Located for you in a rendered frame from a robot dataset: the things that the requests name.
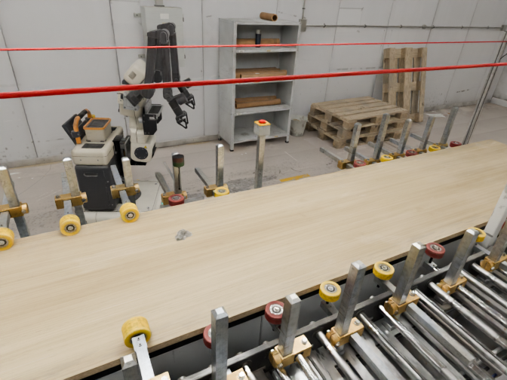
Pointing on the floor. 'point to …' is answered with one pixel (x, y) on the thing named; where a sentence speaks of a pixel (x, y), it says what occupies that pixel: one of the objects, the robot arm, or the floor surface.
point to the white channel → (496, 221)
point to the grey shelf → (232, 58)
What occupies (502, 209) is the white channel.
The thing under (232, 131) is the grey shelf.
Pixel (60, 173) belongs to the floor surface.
